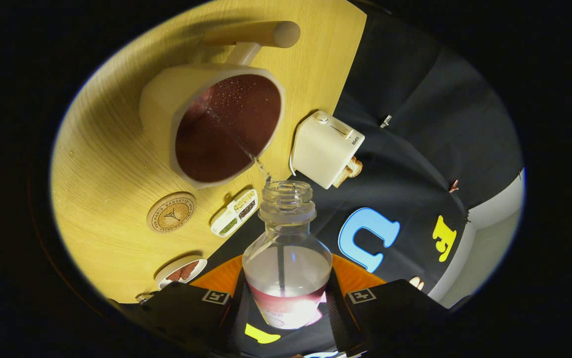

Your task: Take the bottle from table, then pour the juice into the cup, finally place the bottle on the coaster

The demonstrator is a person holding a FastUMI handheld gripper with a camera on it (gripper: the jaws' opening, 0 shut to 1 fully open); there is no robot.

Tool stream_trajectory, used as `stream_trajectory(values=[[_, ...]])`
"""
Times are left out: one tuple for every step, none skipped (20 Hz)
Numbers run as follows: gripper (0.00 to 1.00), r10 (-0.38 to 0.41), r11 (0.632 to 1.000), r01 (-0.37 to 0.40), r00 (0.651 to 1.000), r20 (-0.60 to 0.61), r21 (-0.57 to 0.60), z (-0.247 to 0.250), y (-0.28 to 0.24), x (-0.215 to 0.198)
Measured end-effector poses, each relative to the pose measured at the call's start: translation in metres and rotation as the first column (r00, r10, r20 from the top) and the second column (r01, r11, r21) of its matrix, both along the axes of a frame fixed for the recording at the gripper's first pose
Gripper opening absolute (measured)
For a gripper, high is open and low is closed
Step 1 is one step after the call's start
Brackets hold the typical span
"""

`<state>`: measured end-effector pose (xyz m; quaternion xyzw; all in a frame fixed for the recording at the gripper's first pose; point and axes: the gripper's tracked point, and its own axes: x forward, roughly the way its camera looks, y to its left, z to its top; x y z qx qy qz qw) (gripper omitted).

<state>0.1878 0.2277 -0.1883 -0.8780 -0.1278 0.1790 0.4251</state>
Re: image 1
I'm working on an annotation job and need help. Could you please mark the beige cup with wooden handle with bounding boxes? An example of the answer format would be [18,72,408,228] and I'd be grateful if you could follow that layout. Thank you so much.
[139,21,301,190]

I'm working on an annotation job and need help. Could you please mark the white divided bean dish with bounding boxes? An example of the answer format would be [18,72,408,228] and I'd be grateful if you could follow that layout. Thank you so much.
[210,188,259,238]

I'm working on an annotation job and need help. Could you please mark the clear juice bottle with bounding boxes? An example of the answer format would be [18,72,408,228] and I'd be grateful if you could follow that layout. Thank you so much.
[242,180,334,330]

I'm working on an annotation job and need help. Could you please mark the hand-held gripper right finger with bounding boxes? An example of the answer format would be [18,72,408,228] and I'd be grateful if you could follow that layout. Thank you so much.
[325,254,451,356]

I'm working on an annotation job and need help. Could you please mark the white round plate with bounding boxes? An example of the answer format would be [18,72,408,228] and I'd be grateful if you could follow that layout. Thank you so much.
[155,256,208,290]

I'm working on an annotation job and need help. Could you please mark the wooden table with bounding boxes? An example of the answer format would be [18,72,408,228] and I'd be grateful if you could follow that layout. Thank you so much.
[50,0,368,304]

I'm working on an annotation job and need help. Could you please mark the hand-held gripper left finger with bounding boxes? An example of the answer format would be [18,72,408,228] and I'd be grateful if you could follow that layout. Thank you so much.
[117,255,252,356]

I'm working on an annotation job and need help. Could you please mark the round wooden coaster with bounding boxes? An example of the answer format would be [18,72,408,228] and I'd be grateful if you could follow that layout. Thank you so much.
[147,191,197,234]

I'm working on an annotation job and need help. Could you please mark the white toaster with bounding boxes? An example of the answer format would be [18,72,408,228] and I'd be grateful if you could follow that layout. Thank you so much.
[292,110,366,190]

